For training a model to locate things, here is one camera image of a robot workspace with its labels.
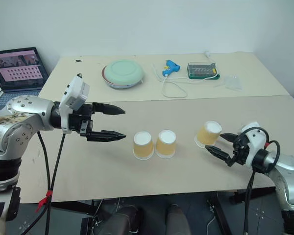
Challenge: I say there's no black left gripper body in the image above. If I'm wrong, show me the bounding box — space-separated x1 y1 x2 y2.
68 102 94 142

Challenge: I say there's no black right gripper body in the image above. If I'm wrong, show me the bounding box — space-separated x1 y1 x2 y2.
228 136 248 167

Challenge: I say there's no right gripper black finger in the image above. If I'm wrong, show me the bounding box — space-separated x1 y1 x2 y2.
205 145 233 167
219 133 239 147

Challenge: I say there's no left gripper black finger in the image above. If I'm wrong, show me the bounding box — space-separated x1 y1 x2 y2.
87 131 127 143
92 102 126 116

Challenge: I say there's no yellow paper cup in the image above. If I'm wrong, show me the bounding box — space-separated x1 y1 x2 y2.
133 131 155 161
194 120 222 149
155 129 177 159

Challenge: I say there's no green round plate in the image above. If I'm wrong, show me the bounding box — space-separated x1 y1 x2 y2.
104 59 145 87

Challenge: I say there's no clear plastic bag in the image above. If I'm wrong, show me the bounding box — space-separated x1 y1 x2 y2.
214 74 244 92

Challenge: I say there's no green screwdriver bit box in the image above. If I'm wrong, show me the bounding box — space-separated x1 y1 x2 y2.
186 61 221 81

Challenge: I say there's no blue glue gun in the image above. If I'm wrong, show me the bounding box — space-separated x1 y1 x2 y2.
162 59 182 77

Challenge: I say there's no dark rounded shape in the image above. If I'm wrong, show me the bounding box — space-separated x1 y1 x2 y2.
99 205 141 235
165 203 192 235

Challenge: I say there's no dark laptop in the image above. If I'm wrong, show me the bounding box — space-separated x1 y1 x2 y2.
0 47 50 108

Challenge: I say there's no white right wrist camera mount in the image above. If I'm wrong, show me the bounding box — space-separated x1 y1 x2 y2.
240 121 270 168

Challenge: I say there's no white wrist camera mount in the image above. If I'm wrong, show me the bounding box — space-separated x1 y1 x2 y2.
240 121 270 168
58 74 92 134

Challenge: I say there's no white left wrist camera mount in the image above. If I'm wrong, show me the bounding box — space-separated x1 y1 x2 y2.
58 74 92 134

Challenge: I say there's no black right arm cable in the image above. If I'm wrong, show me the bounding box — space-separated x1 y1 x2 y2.
232 126 281 235

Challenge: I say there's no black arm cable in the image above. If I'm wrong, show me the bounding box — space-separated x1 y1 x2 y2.
14 133 66 235
37 131 51 235
232 126 281 235

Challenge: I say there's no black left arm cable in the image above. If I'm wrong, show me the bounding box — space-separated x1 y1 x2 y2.
14 133 66 235
37 131 51 235

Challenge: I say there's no white glue gun cable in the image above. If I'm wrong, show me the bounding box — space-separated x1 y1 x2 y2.
152 55 218 99

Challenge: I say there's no red tape on cables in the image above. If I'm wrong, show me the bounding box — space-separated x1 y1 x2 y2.
36 190 53 212

